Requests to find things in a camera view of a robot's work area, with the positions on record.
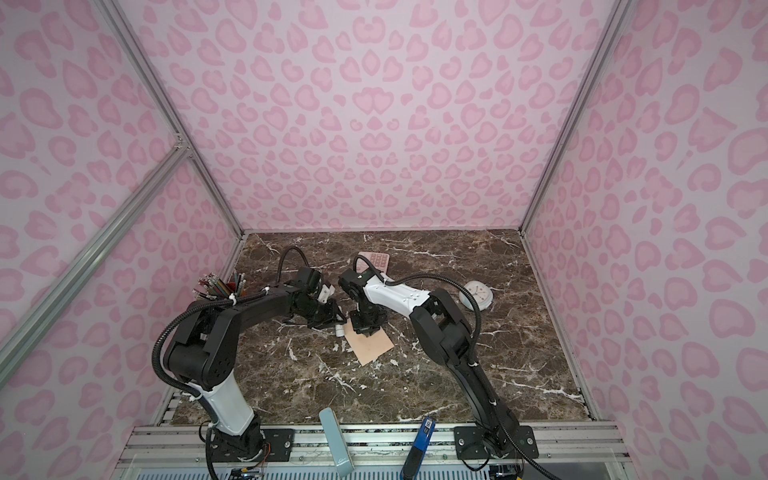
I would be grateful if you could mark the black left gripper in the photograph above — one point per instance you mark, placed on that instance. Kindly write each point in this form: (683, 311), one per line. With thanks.
(332, 317)

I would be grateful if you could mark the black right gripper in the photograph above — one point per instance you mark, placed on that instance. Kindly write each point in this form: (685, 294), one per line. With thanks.
(365, 332)

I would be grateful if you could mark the beige envelope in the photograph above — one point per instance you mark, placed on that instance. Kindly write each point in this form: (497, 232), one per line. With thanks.
(367, 348)

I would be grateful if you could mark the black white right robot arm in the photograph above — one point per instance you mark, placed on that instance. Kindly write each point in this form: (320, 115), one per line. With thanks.
(445, 336)

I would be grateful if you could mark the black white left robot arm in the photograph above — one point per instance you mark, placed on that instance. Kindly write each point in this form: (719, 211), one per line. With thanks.
(197, 351)

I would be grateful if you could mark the pink calculator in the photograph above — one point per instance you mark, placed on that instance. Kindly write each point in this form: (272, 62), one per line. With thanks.
(379, 260)

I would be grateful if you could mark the coloured pencils bundle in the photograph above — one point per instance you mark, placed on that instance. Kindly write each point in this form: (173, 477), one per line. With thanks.
(211, 286)

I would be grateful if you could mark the white round clock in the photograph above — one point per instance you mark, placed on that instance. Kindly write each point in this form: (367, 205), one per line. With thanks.
(481, 293)

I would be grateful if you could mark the light blue stapler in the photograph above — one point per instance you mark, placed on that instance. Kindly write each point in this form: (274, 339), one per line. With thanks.
(336, 443)

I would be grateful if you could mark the blue utility knife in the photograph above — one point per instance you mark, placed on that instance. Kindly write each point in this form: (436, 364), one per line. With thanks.
(417, 453)

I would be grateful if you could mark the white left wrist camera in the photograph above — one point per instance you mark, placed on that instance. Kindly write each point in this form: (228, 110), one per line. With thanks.
(312, 282)

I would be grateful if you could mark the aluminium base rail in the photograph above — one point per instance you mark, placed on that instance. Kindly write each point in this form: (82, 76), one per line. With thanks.
(569, 450)

